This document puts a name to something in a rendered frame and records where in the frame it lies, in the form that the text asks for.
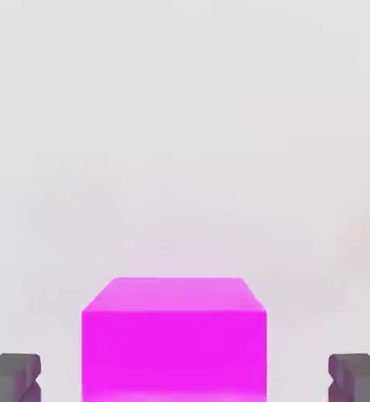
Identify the small magenta cube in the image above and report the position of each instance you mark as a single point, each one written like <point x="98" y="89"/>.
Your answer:
<point x="173" y="345"/>

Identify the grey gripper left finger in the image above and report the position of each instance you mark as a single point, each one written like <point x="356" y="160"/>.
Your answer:
<point x="8" y="377"/>

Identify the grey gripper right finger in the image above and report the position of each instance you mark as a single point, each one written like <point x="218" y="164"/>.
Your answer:
<point x="360" y="378"/>

